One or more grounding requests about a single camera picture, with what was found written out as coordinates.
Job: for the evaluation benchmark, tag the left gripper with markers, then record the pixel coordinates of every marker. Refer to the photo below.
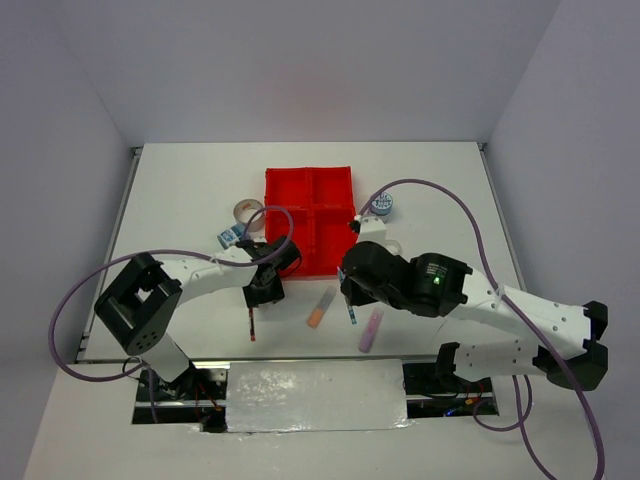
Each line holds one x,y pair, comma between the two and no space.
276,293

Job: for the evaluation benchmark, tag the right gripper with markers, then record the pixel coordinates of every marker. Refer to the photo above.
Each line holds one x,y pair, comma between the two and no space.
353,294

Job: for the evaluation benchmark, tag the red pen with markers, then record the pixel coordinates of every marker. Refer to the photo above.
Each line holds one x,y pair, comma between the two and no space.
252,331

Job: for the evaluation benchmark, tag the blue pen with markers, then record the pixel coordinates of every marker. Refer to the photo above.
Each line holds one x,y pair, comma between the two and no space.
350,310

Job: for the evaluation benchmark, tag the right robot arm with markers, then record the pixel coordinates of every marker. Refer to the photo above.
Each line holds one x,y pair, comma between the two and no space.
559,342

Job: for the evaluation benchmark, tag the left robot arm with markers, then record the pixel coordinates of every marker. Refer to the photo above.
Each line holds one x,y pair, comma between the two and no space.
138,305

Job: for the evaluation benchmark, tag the orange highlighter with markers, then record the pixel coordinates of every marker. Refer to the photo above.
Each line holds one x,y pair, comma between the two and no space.
320,309

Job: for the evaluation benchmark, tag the purple highlighter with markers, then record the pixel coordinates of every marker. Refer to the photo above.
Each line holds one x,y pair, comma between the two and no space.
369,334

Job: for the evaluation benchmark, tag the clear tape roll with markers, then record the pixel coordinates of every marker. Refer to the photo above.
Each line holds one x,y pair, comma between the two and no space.
393,247

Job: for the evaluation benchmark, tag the blue white tape roll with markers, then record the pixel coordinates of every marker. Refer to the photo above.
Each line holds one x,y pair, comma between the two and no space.
232,235

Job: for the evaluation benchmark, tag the silver foil sheet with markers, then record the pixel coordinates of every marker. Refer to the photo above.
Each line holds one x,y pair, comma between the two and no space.
314,396

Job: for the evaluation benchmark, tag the red four-compartment tray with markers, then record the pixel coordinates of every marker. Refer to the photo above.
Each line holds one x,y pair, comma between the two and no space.
320,201

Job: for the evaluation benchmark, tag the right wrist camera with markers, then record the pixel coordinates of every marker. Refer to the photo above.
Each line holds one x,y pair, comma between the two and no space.
369,229

